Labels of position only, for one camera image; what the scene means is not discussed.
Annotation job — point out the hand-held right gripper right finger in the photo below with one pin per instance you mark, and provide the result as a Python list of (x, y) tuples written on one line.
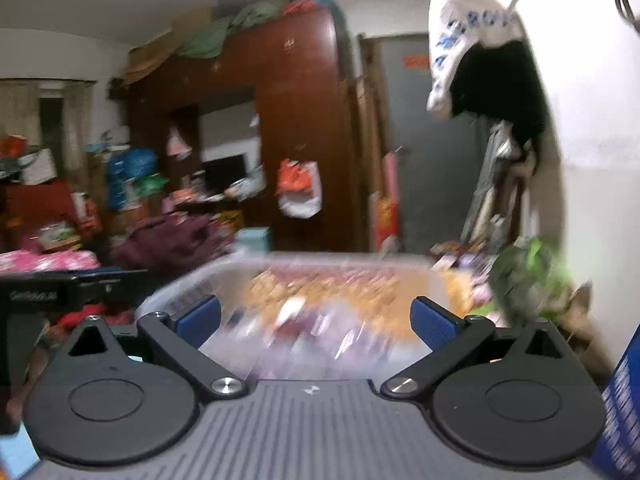
[(432, 322)]

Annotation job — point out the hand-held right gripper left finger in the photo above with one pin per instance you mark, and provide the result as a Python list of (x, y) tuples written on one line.
[(200, 320)]

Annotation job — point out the white plastic lattice basket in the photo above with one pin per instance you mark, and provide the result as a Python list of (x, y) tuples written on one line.
[(200, 280)]

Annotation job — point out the pink patterned blanket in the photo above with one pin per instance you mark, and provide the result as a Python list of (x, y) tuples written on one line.
[(45, 261)]

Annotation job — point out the maroon clothing pile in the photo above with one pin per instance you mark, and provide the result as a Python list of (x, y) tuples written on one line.
[(170, 242)]

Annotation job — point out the light teal box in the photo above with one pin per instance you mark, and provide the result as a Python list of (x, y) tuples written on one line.
[(254, 240)]

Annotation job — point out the red gold packet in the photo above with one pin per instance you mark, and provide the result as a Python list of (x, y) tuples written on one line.
[(386, 222)]

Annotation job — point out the bright green plastic bag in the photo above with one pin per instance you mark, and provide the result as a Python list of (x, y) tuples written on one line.
[(535, 270)]

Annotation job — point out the blue plastic bag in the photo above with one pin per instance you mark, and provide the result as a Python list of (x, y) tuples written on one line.
[(130, 175)]

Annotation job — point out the black television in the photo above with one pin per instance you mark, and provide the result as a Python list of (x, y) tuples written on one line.
[(225, 172)]

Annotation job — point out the brown cardboard piece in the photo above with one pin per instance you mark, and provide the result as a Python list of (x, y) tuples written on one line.
[(585, 320)]

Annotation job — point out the folded metal rack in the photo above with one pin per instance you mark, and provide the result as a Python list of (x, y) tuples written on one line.
[(487, 180)]

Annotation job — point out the grey door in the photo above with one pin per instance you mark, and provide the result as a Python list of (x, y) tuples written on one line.
[(430, 160)]

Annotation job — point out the orange white plastic bag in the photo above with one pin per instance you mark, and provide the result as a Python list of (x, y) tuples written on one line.
[(297, 185)]

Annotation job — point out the small pink white plastic bag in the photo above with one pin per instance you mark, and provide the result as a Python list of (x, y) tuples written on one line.
[(177, 145)]

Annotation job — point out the wooden planks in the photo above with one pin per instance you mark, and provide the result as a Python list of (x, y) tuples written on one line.
[(362, 160)]

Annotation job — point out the blue tote bag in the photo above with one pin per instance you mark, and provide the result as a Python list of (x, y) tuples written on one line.
[(622, 410)]

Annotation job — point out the brown wooden wardrobe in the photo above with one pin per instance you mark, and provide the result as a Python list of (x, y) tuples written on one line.
[(300, 110)]

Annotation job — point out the black hanging garment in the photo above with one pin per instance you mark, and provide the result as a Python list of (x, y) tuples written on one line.
[(500, 90)]

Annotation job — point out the green cloth bundle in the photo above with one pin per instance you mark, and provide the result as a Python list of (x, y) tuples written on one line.
[(215, 35)]

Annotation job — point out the white printed hoodie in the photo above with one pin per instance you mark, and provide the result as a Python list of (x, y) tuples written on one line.
[(460, 25)]

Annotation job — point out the red blue bag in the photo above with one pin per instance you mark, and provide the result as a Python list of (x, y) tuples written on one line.
[(305, 2)]

